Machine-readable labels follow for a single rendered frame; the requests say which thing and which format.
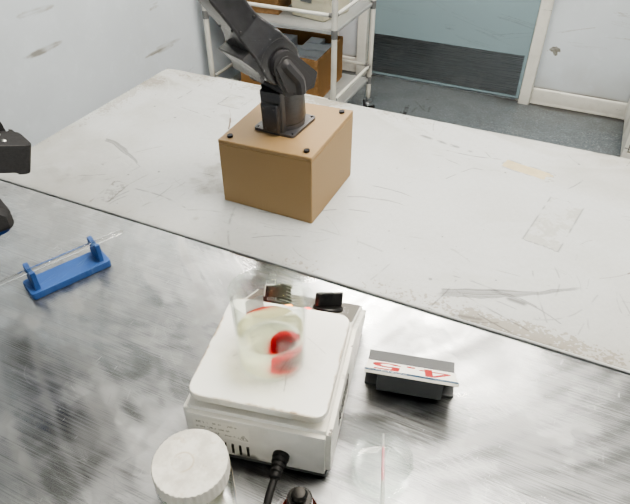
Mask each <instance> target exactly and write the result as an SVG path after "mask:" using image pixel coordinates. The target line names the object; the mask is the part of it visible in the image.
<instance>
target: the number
mask: <svg viewBox="0 0 630 504"><path fill-rule="evenodd" d="M368 367H369V368H375V369H381V370H387V371H393V372H399V373H405V374H412V375H418V376H424V377H430V378H436V379H442V380H448V381H454V382H455V379H454V377H453V374H452V373H447V372H440V371H434V370H428V369H422V368H416V367H410V366H404V365H398V364H391V363H385V362H379V361H373V360H370V363H369V365H368Z"/></svg>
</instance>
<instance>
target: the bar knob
mask: <svg viewBox="0 0 630 504"><path fill-rule="evenodd" d="M343 294H344V293H343V292H317V293H316V297H315V303H314V304H313V308H314V309H315V310H318V311H324V312H330V313H340V312H342V311H343V307H342V306H341V305H342V302H343Z"/></svg>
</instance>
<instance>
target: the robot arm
mask: <svg viewBox="0 0 630 504"><path fill-rule="evenodd" d="M198 1H199V2H200V4H201V5H202V6H203V7H204V8H205V10H206V11H207V12H208V13H209V14H210V15H211V17H212V18H213V19H214V20H215V21H216V23H217V24H218V26H219V27H221V29H222V31H223V33H224V37H225V41H226V42H225V43H223V44H222V45H221V46H220V47H219V48H218V49H219V50H220V51H221V52H222V53H223V54H225V55H226V56H227V57H228V58H229V59H230V60H231V62H232V65H233V67H234V68H235V69H236V70H238V71H240V72H242V73H244V74H246V75H248V76H249V77H250V79H252V80H255V81H257V82H259V83H261V89H260V90H259V91H260V99H261V103H260V107H261V115H262V120H261V121H260V122H259V123H258V124H256V125H255V130H258V131H262V132H266V133H270V134H275V135H279V136H283V137H287V138H295V137H296V136H297V135H298V134H300V133H301V132H302V131H303V130H304V129H305V128H306V127H308V126H309V125H310V124H311V123H312V122H313V121H314V120H315V116H314V115H310V114H306V108H305V94H306V91H307V90H309V89H312V88H314V86H315V81H316V77H317V71H316V70H314V69H313V68H312V67H311V66H309V65H308V64H307V63H306V62H304V61H303V60H302V59H301V58H299V52H298V49H297V47H296V45H295V44H294V43H293V42H292V41H291V40H290V39H288V38H287V37H286V36H285V35H284V34H283V33H282V32H281V31H280V30H278V29H277V28H276V27H274V26H273V25H272V24H270V23H269V22H267V21H266V20H265V19H263V18H262V17H261V16H259V15H258V14H257V13H256V12H255V11H254V10H253V9H252V7H251V6H250V5H249V3H248V2H247V1H246V0H198ZM30 172H31V143H30V142H29V141H28V140H27V139H26V138H25V137H24V136H23V135H22V134H20V133H18V132H14V131H13V130H12V129H8V131H6V130H5V129H4V127H3V125H2V123H1V122H0V173H18V174H19V175H21V174H28V173H30ZM13 225H14V220H13V217H12V215H11V212H10V210H9V209H8V207H7V206H6V205H5V204H4V202H3V201H2V200H1V199H0V236H1V235H3V234H5V233H7V232H8V231H9V230H10V229H11V228H12V227H13Z"/></svg>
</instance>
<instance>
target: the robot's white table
mask: <svg viewBox="0 0 630 504"><path fill-rule="evenodd" d="M260 89H261V86H257V85H252V84H247V83H242V82H237V81H231V80H226V79H221V78H216V77H211V76H206V75H200V74H195V73H191V72H186V71H181V70H176V69H168V68H167V69H166V70H163V71H161V72H160V73H158V74H156V75H154V76H153V77H151V78H149V79H148V80H146V81H144V82H142V83H141V84H139V85H137V86H136V87H134V88H132V89H130V90H129V91H127V92H125V93H124V94H122V95H120V96H118V97H117V98H115V99H113V100H112V101H110V102H108V103H106V104H105V105H103V106H102V107H100V108H98V109H97V110H94V111H93V112H91V113H89V114H88V115H86V116H84V117H82V118H81V119H79V120H77V121H76V122H74V123H72V124H70V125H69V126H67V127H65V128H64V129H62V130H60V131H58V132H57V133H55V134H53V135H52V136H50V137H48V138H46V139H45V140H43V141H41V142H40V143H38V144H36V145H34V146H33V147H31V172H30V173H28V174H21V175H19V174H18V173H0V181H4V182H7V183H10V184H13V185H16V186H20V187H23V188H26V189H29V190H33V191H36V192H39V193H42V194H46V195H49V196H52V197H55V198H59V199H62V200H65V201H68V202H71V203H75V204H78V205H81V206H84V207H88V208H91V209H94V210H97V211H101V212H104V213H107V214H110V215H113V216H117V217H120V218H123V219H126V220H130V221H133V222H136V223H139V224H143V225H146V226H149V227H152V228H156V229H159V230H162V231H165V232H168V233H172V234H175V235H178V236H181V237H185V238H188V239H191V240H194V241H198V242H201V243H204V244H207V245H210V246H214V247H217V248H220V249H223V250H227V251H230V252H233V253H236V254H240V255H243V256H246V257H249V258H253V259H256V260H259V261H262V262H265V263H269V264H275V265H281V266H285V267H288V268H291V269H293V270H295V271H296V272H298V273H301V274H304V275H307V276H311V277H314V278H317V279H320V280H324V281H327V282H330V283H333V284H337V285H340V286H343V287H346V288H350V289H353V290H356V291H359V292H362V293H366V294H369V295H372V296H375V297H379V298H382V299H385V300H388V301H392V302H395V303H398V304H401V305H404V306H408V307H411V308H414V309H417V310H421V311H424V312H427V313H430V314H434V315H437V316H440V317H443V318H447V319H450V320H453V321H456V322H459V323H463V324H466V325H469V326H472V327H476V328H479V329H482V330H485V331H489V332H492V333H495V334H498V335H501V336H505V337H508V338H511V339H514V340H518V341H521V342H524V343H527V344H531V345H534V346H537V347H540V348H544V349H547V350H550V351H553V352H556V353H560V354H563V355H566V356H569V357H573V358H576V359H579V360H582V361H586V362H589V363H592V364H595V365H598V366H602V367H605V368H608V369H611V370H615V371H618V372H621V373H624V374H628V375H630V159H627V158H622V157H617V156H612V155H607V154H600V153H596V152H591V151H586V150H581V149H576V148H571V147H566V146H561V145H556V144H551V143H546V142H541V141H536V140H531V139H525V138H520V137H515V136H510V135H505V134H500V133H495V132H490V131H485V130H479V129H473V128H469V127H464V126H460V125H455V124H449V123H444V122H439V121H434V120H429V119H424V118H419V117H414V116H409V115H404V114H399V113H394V112H389V111H384V110H378V109H373V108H368V107H363V106H358V105H353V104H348V103H343V102H338V101H333V100H328V99H323V98H318V97H313V96H307V95H305V103H310V104H316V105H322V106H329V107H335V108H341V109H347V110H353V129H352V151H351V174H350V176H349V177H348V179H347V180H346V181H345V182H344V184H343V185H342V186H341V188H340V189H339V190H338V191H337V193H336V194H335V195H334V196H333V198H332V199H331V200H330V201H329V203H328V204H327V205H326V207H325V208H324V209H323V210H322V212H321V213H320V214H319V215H318V217H317V218H316V219H315V220H314V222H313V223H312V224H311V223H308V222H304V221H300V220H297V219H293V218H290V217H286V216H282V215H279V214H275V213H271V212H268V211H264V210H261V209H257V208H253V207H250V206H246V205H243V204H239V203H235V202H232V201H228V200H225V196H224V187H223V179H222V170H221V162H220V153H219V145H218V144H219V143H218V139H219V138H220V137H221V136H223V135H224V134H225V133H226V132H227V131H228V130H229V129H231V128H232V127H233V126H234V125H235V124H236V123H237V122H239V121H240V120H241V119H242V118H243V117H244V116H245V115H247V114H248V113H249V112H250V111H251V110H252V109H253V108H255V107H256V106H257V105H258V104H259V103H260V102H261V99H260V91H259V90H260Z"/></svg>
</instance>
